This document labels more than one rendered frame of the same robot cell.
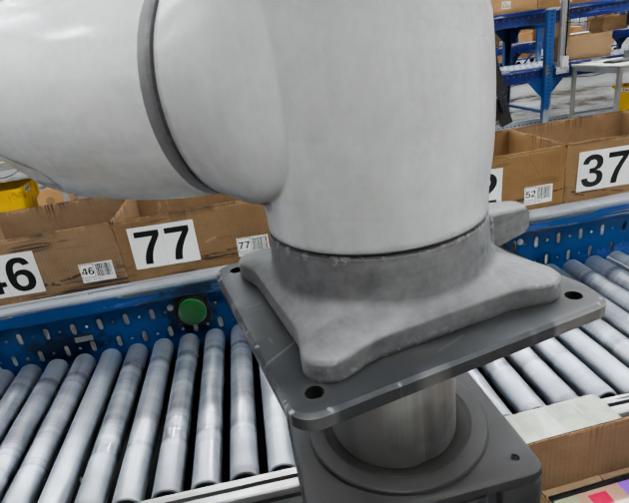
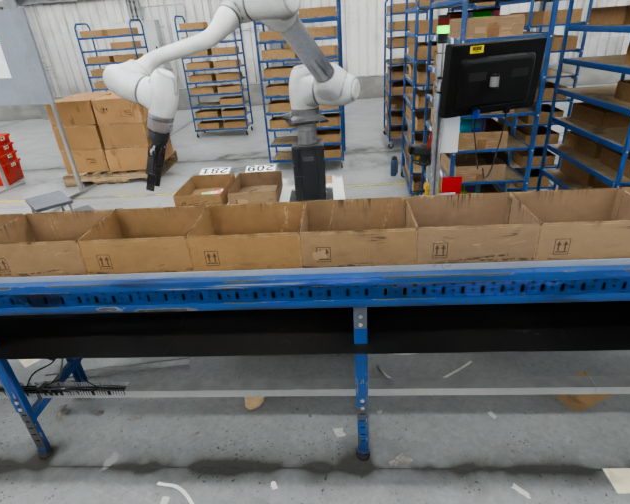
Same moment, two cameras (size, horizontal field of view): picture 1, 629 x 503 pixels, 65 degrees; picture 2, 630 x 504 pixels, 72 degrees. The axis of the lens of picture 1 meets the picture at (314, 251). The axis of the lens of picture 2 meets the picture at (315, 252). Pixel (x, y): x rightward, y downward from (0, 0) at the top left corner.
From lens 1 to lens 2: 2.79 m
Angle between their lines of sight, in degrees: 129
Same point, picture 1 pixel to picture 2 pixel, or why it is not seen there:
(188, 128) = not seen: hidden behind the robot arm
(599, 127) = not seen: outside the picture
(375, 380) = not seen: hidden behind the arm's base
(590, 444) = (254, 196)
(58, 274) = (445, 220)
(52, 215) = (491, 233)
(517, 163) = (148, 213)
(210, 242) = (349, 221)
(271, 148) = not seen: hidden behind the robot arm
